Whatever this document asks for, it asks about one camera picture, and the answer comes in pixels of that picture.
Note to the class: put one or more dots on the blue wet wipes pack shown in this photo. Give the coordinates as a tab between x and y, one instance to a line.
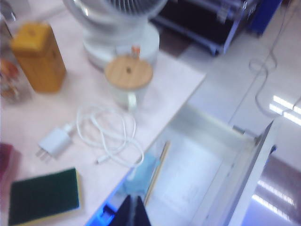
140	174

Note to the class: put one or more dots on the white paper sheet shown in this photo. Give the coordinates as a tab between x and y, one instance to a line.
188	174

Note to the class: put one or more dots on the white ceramic mug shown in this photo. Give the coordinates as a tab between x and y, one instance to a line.
122	99

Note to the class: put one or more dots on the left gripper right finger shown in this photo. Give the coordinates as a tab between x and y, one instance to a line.
141	216

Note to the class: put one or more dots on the blue cabinet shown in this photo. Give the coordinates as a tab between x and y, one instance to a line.
263	16

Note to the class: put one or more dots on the thin wooden stick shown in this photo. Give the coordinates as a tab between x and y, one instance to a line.
158	167

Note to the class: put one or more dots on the black aluminium flight case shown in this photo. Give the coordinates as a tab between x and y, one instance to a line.
195	26

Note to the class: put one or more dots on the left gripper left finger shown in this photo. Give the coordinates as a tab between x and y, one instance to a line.
125	215

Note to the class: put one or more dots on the yellow tea tin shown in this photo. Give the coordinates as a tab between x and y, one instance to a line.
38	58

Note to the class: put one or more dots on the red patterned pouch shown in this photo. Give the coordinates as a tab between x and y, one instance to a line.
8	164

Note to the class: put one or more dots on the white charger plug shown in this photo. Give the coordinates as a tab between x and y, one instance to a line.
55	143

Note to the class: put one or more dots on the orange-haired anime figurine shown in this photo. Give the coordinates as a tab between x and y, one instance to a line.
11	80

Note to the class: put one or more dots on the yellow green cleaning sponge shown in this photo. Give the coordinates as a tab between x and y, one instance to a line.
44	197

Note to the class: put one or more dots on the white drawer with lock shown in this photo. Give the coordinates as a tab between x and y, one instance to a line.
240	179

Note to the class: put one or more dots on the round wooden mug lid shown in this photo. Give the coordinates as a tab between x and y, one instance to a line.
128	73

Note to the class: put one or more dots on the white desk fan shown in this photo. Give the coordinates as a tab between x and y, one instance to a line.
113	28

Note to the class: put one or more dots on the small orange fox figurine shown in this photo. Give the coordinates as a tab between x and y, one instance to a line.
135	51

